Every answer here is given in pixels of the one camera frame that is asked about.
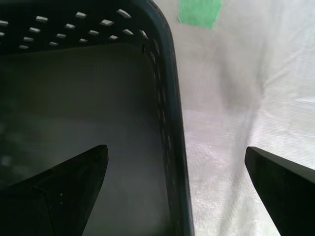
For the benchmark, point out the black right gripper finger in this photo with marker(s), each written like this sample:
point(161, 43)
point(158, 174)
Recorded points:
point(61, 196)
point(290, 191)

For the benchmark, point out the black perforated plastic basket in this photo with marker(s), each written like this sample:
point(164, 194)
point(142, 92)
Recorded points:
point(172, 98)

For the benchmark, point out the white table cloth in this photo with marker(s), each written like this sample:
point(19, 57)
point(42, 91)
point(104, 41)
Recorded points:
point(221, 127)

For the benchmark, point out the small green tape piece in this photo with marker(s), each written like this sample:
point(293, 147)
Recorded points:
point(199, 12)

